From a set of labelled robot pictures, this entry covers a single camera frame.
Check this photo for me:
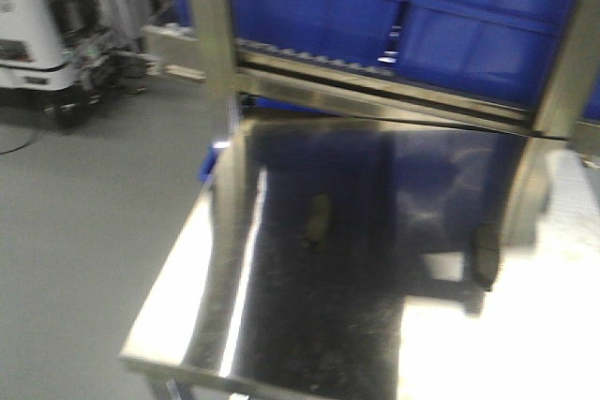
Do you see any steel rack upright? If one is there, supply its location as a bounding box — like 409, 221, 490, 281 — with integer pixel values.
189, 0, 237, 102
532, 0, 599, 140

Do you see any steel roller rack frame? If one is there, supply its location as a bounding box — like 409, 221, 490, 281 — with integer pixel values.
142, 24, 599, 156

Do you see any steel rack upright right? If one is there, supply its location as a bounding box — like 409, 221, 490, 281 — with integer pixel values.
532, 0, 599, 140

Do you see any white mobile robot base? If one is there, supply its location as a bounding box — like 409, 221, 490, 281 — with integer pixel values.
1, 0, 167, 128

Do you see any brake pad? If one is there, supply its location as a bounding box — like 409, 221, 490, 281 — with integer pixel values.
470, 223, 502, 292
305, 193, 332, 246

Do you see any steel rack upright left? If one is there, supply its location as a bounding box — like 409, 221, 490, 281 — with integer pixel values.
189, 0, 237, 102

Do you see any large blue crate right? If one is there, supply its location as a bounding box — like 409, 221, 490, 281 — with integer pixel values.
395, 0, 576, 111

